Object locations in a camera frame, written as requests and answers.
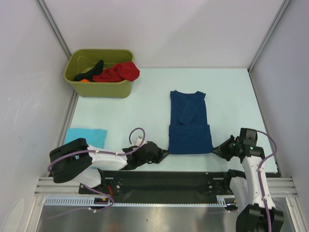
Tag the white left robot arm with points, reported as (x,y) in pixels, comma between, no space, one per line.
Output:
(82,163)

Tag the olive green plastic bin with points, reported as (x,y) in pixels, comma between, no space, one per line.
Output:
(84,60)

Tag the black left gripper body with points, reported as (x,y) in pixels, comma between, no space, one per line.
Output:
(154,159)

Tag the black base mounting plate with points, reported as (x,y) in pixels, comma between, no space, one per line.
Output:
(171,186)

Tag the aluminium corner post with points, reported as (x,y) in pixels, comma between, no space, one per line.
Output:
(53,26)
(270,32)

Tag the orange garment in bin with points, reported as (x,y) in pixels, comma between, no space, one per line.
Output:
(84,80)

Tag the left aluminium corner post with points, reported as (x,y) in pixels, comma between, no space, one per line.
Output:
(53,26)

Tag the white slotted cable duct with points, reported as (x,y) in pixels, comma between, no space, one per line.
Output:
(100,201)

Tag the black garment in bin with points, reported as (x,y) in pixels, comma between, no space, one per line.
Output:
(97,70)

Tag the red t shirt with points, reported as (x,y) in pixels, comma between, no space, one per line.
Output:
(118,73)

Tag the folded turquoise t shirt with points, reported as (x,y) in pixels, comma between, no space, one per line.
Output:
(94,137)

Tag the aluminium frame rail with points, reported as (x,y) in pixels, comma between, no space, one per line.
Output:
(278,188)

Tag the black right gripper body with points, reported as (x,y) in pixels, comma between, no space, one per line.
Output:
(227,148)

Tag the right aluminium corner post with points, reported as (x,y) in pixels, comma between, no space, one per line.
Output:
(270,32)

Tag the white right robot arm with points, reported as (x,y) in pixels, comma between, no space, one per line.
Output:
(257,211)

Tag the navy blue t shirt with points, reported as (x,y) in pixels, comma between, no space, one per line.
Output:
(189,131)

